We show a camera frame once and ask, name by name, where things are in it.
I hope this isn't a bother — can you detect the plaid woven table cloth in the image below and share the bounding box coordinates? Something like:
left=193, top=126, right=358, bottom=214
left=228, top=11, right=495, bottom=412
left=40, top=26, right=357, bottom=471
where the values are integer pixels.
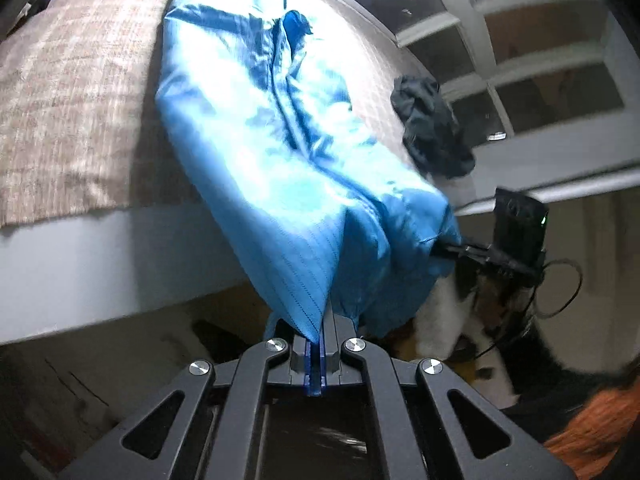
left=0, top=0, right=452, bottom=229

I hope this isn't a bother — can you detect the black crumpled garment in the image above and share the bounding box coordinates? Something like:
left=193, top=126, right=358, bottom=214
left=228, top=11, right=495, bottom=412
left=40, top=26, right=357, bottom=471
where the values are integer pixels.
left=390, top=75, right=475, bottom=179

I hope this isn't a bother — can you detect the blue shiny jacket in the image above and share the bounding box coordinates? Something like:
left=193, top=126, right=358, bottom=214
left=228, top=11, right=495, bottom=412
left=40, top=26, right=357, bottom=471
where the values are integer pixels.
left=155, top=0, right=460, bottom=341

